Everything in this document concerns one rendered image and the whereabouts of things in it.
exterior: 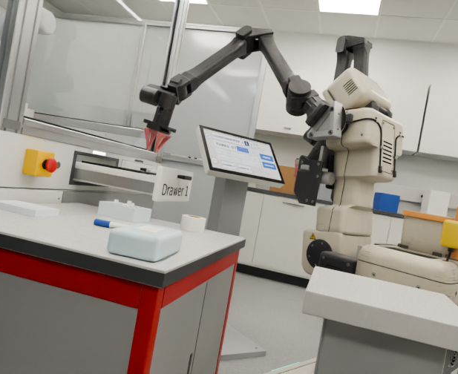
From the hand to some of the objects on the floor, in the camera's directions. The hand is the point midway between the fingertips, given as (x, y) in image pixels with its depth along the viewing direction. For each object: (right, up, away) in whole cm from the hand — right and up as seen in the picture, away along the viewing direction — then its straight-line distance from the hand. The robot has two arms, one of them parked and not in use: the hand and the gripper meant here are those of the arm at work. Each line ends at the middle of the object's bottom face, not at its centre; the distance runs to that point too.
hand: (152, 149), depth 147 cm
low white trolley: (-17, -97, -41) cm, 107 cm away
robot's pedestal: (+43, -108, -64) cm, 133 cm away
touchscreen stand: (+15, -101, +96) cm, 140 cm away
